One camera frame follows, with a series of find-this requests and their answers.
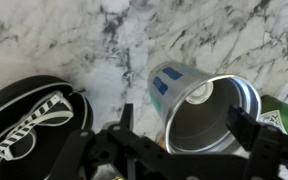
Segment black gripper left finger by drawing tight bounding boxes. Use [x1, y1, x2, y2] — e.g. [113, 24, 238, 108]
[48, 103, 158, 180]

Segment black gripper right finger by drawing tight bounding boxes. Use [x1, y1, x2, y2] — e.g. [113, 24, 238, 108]
[226, 104, 288, 180]

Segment silver metal cup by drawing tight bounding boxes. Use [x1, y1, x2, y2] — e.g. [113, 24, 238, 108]
[147, 61, 262, 155]

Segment black white patterned glasses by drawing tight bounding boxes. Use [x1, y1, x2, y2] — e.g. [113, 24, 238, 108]
[0, 90, 75, 162]

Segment black glasses case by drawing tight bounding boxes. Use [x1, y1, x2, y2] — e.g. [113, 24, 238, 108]
[0, 75, 94, 180]

